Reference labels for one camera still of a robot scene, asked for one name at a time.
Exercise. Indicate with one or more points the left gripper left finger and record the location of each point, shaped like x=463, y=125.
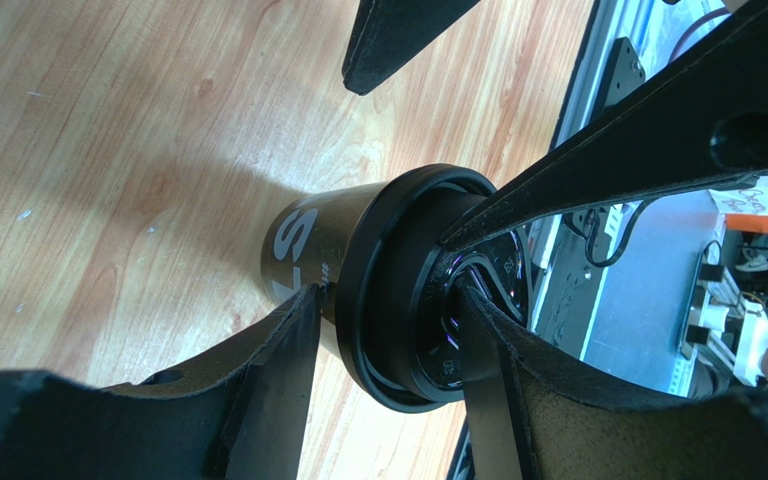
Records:
x=236, y=411

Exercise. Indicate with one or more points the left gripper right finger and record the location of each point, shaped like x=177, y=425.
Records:
x=535, y=412

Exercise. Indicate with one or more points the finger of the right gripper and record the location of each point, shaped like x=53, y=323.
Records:
x=700, y=121
x=387, y=34

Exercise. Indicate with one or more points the single black coffee cup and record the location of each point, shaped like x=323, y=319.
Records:
x=308, y=241

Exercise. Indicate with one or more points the black cup lid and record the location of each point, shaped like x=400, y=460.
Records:
x=397, y=325

